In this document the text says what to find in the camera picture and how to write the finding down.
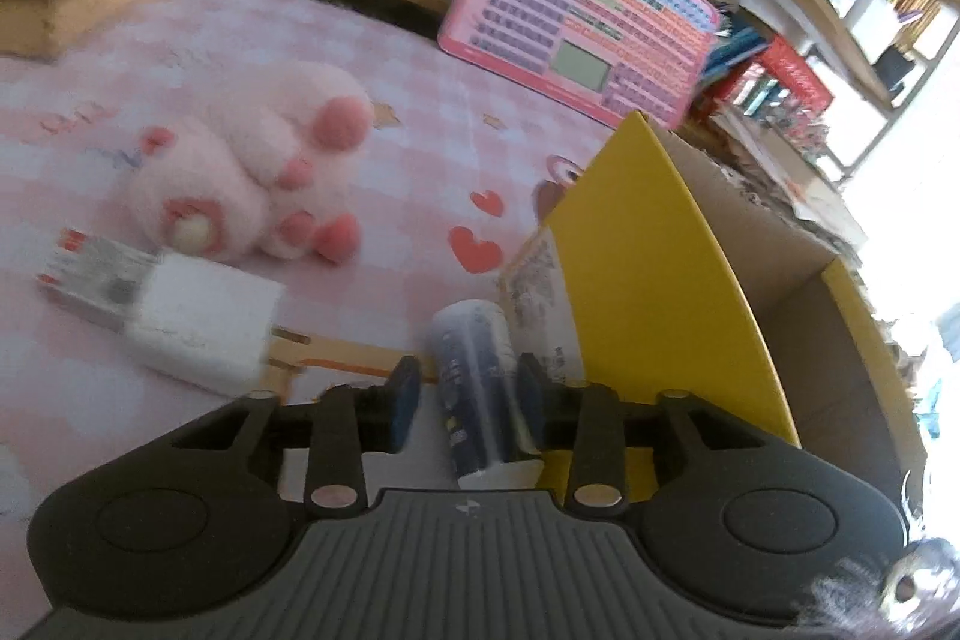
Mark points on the yellow cardboard box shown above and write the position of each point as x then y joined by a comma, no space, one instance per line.
655,273

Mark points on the pink toy keyboard tablet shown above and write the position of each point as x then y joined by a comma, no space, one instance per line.
604,58

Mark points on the pink plush paw toy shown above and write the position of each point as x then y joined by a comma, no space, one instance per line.
263,160

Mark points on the stack of papers and books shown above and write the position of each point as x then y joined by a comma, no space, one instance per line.
764,157

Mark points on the red thick book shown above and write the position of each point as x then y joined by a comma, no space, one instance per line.
784,65

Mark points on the dark blue white tube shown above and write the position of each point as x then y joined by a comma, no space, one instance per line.
491,447

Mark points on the white power adapter with usb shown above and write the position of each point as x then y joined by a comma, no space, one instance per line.
203,322

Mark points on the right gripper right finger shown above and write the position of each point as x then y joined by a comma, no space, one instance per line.
735,518

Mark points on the pink checkered tablecloth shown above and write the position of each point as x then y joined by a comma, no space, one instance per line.
444,193

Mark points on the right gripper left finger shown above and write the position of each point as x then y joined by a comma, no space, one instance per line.
206,513

